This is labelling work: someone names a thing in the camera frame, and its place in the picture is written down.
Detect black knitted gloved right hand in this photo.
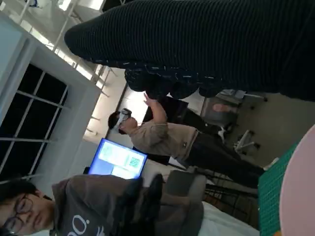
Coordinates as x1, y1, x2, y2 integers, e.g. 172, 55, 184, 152
64, 0, 315, 103

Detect white VR headset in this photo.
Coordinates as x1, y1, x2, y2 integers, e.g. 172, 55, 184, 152
117, 108, 133, 131

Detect grey chair with black frame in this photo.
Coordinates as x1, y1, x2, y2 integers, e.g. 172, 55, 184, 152
163, 171, 260, 217

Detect black left hand blue tape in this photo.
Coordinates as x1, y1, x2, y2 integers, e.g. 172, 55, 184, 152
115, 173, 165, 236

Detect white office chair base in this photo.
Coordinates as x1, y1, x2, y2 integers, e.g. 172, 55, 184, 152
216, 125, 261, 154

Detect grey rolling chair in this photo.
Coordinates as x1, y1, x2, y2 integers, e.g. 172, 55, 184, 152
200, 89, 269, 131

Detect pink bowl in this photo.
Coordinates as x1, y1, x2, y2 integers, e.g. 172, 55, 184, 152
280, 127, 315, 236

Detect standing person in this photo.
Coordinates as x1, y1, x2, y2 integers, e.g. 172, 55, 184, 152
108, 92, 280, 189

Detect seated person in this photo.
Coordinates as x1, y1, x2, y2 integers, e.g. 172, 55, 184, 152
0, 173, 260, 236

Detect dark round glasses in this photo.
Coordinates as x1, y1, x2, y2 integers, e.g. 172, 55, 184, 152
2, 194, 34, 233

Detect lit blue computer monitor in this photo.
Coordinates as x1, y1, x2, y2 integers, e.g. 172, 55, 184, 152
89, 138, 148, 179

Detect dark grid window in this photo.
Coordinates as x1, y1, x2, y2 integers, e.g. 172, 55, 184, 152
0, 63, 68, 182

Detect green cutting mat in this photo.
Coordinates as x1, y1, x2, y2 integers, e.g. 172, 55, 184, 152
257, 140, 302, 236

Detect black wall screen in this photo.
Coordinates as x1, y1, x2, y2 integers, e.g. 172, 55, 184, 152
144, 97, 189, 123

